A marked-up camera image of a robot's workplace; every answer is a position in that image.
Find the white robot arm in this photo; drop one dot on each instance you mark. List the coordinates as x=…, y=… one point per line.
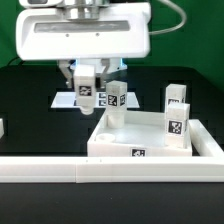
x=81, y=30

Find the white marker sheet with tags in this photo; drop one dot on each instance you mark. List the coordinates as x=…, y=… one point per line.
x=67, y=100

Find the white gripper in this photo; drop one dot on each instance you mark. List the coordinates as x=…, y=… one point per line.
x=83, y=30

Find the white part at left edge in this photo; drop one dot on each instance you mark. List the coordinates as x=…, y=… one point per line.
x=1, y=128

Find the white L-shaped obstacle fence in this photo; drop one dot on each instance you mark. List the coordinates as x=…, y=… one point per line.
x=207, y=166

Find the white square table top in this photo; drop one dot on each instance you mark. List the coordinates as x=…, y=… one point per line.
x=143, y=135

